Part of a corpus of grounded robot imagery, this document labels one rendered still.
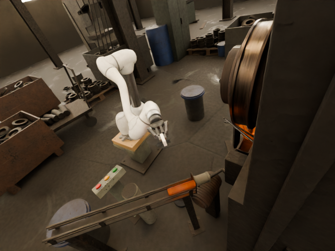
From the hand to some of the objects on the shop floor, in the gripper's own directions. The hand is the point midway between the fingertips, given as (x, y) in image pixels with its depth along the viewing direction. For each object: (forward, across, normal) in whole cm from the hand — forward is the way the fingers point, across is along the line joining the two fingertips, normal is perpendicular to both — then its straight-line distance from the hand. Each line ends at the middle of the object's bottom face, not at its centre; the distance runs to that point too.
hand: (163, 139), depth 80 cm
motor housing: (-1, -16, -97) cm, 98 cm away
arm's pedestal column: (-94, +31, -89) cm, 133 cm away
